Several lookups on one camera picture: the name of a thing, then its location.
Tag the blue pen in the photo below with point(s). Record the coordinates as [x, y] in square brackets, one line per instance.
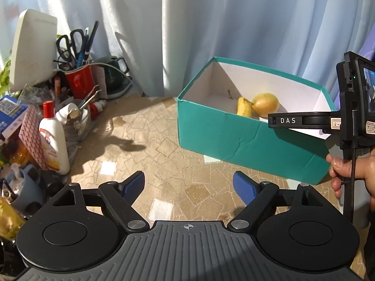
[82, 52]

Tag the orange object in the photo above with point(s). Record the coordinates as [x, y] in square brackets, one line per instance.
[19, 153]

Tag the red patterned card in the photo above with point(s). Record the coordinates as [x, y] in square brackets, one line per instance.
[29, 134]

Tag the dark green kettle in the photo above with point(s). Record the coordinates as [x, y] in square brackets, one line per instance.
[112, 76]

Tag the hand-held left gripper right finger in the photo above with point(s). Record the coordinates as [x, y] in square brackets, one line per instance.
[243, 186]

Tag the yellow banana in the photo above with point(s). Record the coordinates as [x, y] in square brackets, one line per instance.
[243, 109]

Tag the white flat router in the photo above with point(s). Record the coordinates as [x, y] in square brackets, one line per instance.
[32, 52]

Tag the teal cardboard box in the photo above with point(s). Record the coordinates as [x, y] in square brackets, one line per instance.
[205, 134]

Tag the blue-grey mug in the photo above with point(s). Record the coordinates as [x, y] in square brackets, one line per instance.
[27, 187]

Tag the pale blue curtain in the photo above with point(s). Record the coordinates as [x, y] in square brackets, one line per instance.
[205, 20]

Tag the yellow apple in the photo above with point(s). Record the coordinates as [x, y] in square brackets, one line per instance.
[265, 104]

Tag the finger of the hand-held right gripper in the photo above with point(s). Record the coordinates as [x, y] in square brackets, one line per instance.
[293, 120]

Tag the red pen holder cup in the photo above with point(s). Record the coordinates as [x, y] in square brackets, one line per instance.
[80, 83]

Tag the blue printed box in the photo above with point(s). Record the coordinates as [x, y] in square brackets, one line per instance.
[11, 120]

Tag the black scissors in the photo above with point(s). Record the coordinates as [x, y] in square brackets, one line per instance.
[68, 42]

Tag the pink card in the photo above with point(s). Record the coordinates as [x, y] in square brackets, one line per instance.
[99, 79]

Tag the black round object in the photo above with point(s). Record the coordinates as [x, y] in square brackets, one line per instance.
[52, 184]

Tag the yellow packet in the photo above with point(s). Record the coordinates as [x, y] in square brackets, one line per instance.
[8, 219]

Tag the white bottle with red cap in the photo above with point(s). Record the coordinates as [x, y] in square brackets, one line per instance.
[54, 143]

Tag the metal tweezers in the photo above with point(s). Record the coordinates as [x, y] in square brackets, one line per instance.
[90, 95]

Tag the white cap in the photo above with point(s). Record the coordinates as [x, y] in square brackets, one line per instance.
[66, 111]

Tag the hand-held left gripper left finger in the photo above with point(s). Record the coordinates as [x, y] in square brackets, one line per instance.
[136, 183]

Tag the red and white tube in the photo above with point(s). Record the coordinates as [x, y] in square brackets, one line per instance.
[96, 109]

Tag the green plant leaves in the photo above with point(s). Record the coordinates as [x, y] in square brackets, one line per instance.
[4, 76]

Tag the person's right hand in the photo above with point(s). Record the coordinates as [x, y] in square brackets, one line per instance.
[364, 166]

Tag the black pen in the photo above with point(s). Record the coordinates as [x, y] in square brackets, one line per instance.
[93, 36]

